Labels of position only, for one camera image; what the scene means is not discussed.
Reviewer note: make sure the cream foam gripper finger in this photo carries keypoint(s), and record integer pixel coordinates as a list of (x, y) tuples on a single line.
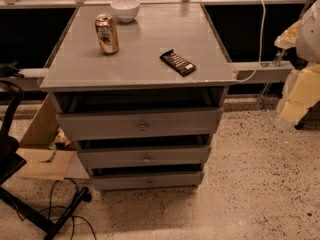
[(304, 93)]

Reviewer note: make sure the grey top drawer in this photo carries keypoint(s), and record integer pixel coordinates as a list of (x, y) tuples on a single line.
[(137, 124)]

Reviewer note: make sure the grey drawer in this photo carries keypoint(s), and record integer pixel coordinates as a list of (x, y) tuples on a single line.
[(144, 156), (149, 180), (137, 124)]

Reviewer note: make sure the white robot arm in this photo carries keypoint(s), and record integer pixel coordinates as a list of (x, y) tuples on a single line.
[(304, 35)]

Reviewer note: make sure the grey middle drawer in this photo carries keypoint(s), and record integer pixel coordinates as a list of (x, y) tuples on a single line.
[(144, 156)]

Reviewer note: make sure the grey drawer cabinet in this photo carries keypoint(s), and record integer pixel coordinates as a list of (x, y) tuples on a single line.
[(83, 80)]

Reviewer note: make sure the grey bottom drawer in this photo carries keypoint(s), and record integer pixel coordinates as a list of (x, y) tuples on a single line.
[(149, 180)]

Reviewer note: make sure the dark chocolate bar wrapper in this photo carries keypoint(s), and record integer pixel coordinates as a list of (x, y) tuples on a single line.
[(178, 63)]

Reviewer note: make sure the white ceramic bowl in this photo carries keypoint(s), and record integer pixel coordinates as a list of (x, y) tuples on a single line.
[(125, 10)]

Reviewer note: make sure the gold soda can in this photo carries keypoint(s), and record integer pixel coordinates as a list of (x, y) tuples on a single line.
[(107, 34)]

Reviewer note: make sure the brown cardboard box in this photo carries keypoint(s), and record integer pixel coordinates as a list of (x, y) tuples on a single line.
[(43, 162)]

